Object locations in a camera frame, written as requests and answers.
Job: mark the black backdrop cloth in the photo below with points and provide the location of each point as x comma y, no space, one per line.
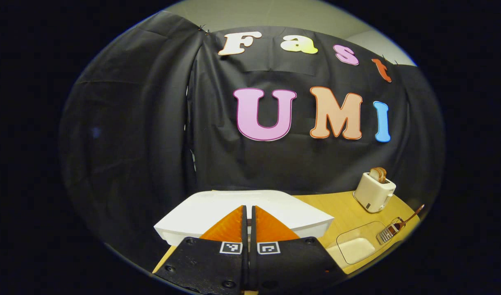
131,143

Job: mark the brown wooden spoon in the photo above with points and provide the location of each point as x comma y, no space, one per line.
412,216

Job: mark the clear container of rice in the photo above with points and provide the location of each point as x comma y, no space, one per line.
357,248

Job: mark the toasted bread slice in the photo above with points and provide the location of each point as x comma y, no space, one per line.
383,174
373,175

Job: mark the white rice cooker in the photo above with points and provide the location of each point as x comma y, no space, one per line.
205,211

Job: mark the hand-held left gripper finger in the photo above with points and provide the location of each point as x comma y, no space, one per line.
253,246
244,246

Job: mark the white toaster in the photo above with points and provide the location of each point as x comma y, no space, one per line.
371,194

